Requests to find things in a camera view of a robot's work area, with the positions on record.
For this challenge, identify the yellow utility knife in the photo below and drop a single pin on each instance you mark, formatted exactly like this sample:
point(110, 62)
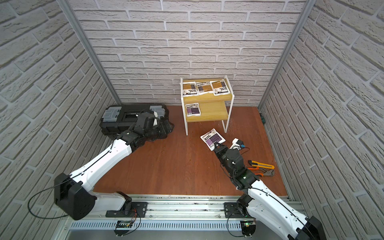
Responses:
point(254, 165)

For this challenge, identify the purple coffee bag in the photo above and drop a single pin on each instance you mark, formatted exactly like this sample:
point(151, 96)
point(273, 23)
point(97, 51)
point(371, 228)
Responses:
point(193, 110)
point(211, 138)

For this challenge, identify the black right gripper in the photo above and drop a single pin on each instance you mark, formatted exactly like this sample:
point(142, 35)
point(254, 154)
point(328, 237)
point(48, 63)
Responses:
point(224, 149)

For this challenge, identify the left controller board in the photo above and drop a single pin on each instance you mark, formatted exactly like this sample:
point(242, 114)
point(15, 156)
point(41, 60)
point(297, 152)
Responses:
point(124, 228)

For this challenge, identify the controller board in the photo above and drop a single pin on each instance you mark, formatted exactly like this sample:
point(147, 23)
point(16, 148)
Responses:
point(124, 228)
point(248, 228)

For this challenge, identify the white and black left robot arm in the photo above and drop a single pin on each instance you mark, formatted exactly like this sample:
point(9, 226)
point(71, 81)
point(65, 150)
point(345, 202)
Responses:
point(74, 193)

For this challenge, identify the aluminium rail frame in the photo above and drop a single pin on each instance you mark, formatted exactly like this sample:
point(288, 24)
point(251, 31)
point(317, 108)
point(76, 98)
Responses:
point(168, 213)

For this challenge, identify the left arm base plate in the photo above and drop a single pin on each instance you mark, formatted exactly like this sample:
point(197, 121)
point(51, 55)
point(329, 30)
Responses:
point(129, 210)

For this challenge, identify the white frame wooden two-tier shelf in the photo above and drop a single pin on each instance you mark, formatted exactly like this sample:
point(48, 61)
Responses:
point(213, 108)

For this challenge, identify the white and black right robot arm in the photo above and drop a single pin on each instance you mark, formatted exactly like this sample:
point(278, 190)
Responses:
point(260, 203)

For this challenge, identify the green object at wall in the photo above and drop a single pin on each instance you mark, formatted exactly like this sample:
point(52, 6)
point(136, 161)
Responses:
point(262, 118)

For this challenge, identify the right controller board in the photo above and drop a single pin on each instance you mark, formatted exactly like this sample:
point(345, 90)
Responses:
point(248, 228)

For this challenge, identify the black plastic toolbox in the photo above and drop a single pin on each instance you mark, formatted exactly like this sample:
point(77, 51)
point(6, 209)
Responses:
point(117, 119)

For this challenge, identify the orange handled pliers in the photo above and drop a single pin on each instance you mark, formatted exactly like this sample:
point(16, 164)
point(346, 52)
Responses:
point(262, 172)

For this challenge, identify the yellow coffee bag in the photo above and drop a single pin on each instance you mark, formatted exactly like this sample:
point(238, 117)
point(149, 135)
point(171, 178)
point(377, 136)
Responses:
point(189, 89)
point(204, 88)
point(220, 87)

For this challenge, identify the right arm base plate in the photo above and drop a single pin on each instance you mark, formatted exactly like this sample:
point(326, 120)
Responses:
point(232, 210)

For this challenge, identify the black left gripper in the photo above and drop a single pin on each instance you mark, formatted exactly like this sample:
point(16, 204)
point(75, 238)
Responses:
point(163, 127)

